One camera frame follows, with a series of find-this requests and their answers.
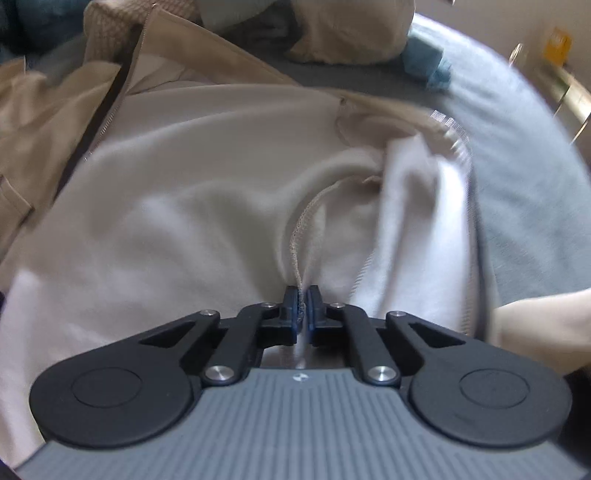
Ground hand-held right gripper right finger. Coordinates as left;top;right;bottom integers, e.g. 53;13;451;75
307;285;467;386

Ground grey crumpled garment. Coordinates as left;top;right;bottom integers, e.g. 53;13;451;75
198;0;296;34

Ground small teal cloth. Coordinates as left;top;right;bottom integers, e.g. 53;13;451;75
401;34;453;90

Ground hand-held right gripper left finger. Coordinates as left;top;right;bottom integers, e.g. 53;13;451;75
139;285;303;386

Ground yellow box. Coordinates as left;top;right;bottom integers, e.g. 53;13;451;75
545;28;572;63

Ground beige zip jacket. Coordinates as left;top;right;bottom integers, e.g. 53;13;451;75
0;9;485;467

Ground tan crumpled garment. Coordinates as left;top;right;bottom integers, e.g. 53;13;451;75
286;0;416;65

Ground cream desk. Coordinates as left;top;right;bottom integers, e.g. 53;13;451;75
510;44;591;139

